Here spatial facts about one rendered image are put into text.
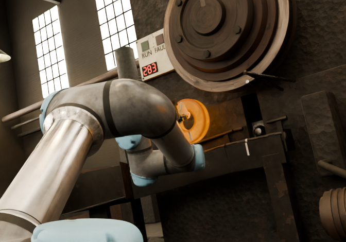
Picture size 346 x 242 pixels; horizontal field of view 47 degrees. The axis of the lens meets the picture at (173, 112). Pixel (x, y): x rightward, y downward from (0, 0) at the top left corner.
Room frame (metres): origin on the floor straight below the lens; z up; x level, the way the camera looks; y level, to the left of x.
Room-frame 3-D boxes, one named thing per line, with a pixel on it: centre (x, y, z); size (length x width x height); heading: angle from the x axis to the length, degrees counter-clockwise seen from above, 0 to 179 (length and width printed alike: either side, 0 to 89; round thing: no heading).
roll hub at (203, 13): (1.22, -0.17, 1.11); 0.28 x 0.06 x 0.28; 56
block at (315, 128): (1.18, -0.43, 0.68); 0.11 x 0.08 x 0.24; 146
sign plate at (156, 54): (1.58, -0.01, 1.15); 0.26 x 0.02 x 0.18; 56
